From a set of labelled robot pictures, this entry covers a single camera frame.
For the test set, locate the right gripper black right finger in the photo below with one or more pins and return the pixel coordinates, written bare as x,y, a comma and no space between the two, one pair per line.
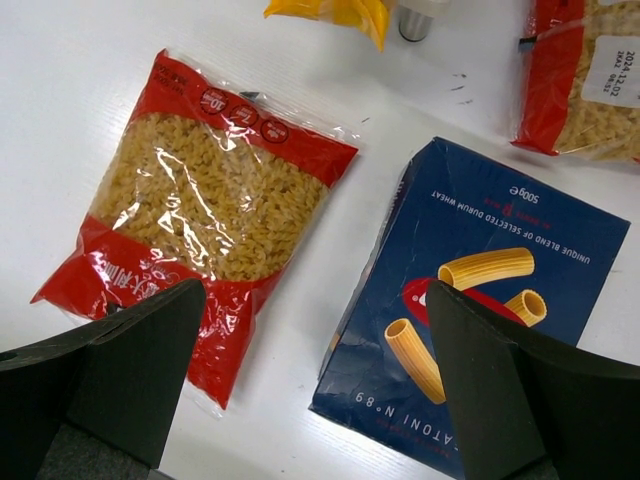
526,406

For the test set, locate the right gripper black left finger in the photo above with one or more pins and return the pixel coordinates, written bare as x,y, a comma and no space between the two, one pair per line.
98,401

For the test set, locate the blue rigatoni pasta box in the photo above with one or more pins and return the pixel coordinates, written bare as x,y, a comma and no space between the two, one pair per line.
521,248

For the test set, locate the white two-tier shelf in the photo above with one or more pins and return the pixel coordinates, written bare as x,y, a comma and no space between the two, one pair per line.
416,17

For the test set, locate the yellow spaghetti bag on shelf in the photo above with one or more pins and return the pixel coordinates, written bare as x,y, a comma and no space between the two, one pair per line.
371,17

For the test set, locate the red fusilli bag centre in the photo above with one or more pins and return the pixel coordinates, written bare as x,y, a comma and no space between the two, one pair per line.
208,182

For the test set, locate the red fusilli bag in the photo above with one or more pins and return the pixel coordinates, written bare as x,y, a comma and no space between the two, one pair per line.
580,87
208,182

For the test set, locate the red fusilli bag right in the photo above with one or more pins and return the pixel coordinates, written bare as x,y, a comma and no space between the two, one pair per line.
580,87

